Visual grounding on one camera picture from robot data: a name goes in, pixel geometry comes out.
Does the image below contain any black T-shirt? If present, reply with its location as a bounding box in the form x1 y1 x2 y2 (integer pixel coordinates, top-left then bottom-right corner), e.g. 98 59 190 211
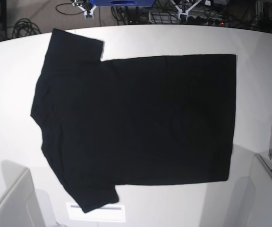
31 29 237 213

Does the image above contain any black power strip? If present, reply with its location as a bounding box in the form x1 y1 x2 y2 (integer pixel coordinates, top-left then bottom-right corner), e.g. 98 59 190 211
185 16 226 26

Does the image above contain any blue box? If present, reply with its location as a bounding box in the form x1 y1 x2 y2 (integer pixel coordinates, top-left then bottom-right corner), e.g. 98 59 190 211
90 0 155 7

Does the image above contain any left grey desk partition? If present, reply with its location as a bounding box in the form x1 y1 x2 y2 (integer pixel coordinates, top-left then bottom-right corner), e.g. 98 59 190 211
0 160 57 227

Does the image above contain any grey desk partition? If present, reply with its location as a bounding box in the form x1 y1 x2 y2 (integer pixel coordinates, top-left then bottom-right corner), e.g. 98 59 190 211
0 160 57 227
235 154 272 227

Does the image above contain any right grey desk partition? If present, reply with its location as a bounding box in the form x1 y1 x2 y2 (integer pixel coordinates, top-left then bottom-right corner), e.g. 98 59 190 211
235 154 272 227

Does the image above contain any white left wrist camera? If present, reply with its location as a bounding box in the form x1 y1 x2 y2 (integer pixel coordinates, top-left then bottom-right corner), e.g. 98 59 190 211
170 0 202 20

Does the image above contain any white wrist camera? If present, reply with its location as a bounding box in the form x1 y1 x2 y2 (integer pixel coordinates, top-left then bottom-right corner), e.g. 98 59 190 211
170 0 202 20
71 0 97 19

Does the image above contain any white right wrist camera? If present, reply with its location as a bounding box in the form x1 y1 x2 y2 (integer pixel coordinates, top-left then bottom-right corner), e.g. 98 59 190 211
71 0 97 19

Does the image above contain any coiled black cable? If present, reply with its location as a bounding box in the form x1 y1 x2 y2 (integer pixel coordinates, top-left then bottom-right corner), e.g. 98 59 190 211
12 18 42 38

